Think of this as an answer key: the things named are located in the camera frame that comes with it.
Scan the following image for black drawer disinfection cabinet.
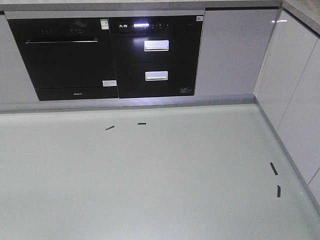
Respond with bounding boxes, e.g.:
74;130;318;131
109;14;204;99

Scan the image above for white front cabinet panel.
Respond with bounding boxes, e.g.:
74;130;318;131
195;8;278;96

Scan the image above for black built-in dishwasher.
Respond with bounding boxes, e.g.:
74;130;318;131
5;11;119;101

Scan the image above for black tape strip upper right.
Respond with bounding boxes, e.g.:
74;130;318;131
270;162;278;176

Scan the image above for white side cabinet doors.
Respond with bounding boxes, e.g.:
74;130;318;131
254;10;320;201

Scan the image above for black tape strip lower right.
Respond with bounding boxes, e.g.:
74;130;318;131
277;185;281;198

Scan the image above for silver lower drawer handle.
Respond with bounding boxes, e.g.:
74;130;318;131
145;71;169;82

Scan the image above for silver drawer handle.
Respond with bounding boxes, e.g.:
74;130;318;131
145;71;169;82
144;40;170;52

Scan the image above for silver upper drawer handle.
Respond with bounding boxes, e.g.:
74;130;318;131
144;40;170;52

